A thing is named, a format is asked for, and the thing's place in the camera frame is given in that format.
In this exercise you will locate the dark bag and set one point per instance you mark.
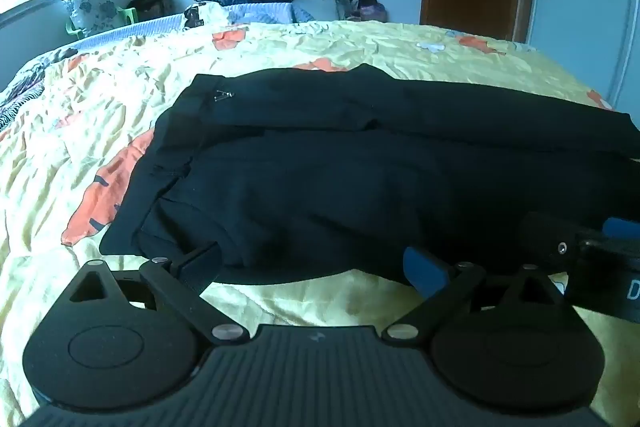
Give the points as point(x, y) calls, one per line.
point(150, 4)

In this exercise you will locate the black and white patterned blanket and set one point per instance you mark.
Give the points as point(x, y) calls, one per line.
point(25, 92)

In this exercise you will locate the blue striped blanket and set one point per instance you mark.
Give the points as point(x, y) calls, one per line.
point(150, 24)

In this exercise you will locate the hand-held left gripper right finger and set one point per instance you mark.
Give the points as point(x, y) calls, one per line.
point(426, 273)

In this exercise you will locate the green plastic chair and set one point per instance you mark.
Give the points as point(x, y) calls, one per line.
point(129, 14)

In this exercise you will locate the black pants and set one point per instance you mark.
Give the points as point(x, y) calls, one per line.
point(325, 182)

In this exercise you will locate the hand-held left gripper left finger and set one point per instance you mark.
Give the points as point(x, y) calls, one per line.
point(199, 266)

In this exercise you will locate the floral pillow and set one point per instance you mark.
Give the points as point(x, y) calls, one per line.
point(92, 7)

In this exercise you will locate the yellow floral bed sheet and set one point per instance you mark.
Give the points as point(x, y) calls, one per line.
point(350, 47)

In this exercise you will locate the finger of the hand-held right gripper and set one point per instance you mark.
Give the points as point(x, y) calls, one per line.
point(545, 234)
point(620, 228)

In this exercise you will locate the small black and white item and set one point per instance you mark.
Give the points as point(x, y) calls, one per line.
point(194, 17)

